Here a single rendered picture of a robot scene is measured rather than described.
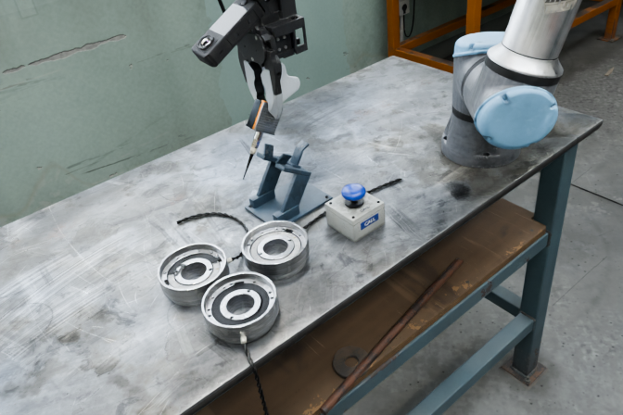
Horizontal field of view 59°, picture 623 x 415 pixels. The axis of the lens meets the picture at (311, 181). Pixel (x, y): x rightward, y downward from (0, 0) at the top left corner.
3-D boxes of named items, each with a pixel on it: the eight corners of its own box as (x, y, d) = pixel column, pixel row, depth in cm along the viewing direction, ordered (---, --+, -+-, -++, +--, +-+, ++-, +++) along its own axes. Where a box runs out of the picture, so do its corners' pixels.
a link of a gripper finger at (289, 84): (310, 111, 89) (298, 56, 84) (281, 125, 86) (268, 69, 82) (298, 107, 91) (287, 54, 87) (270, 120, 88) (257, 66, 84)
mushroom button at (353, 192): (354, 222, 90) (352, 198, 87) (337, 212, 92) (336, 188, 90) (372, 211, 92) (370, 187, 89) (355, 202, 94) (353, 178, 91)
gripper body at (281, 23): (310, 54, 85) (299, -26, 78) (265, 72, 81) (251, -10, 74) (280, 44, 90) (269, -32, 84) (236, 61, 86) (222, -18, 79)
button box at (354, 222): (355, 243, 89) (352, 220, 86) (326, 224, 94) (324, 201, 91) (390, 220, 93) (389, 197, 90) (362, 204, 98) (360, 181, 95)
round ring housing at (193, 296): (176, 320, 79) (169, 301, 77) (155, 279, 87) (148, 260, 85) (242, 290, 83) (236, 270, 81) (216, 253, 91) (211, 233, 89)
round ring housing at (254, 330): (208, 298, 82) (201, 279, 80) (276, 285, 83) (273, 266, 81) (207, 355, 74) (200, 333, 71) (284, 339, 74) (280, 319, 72)
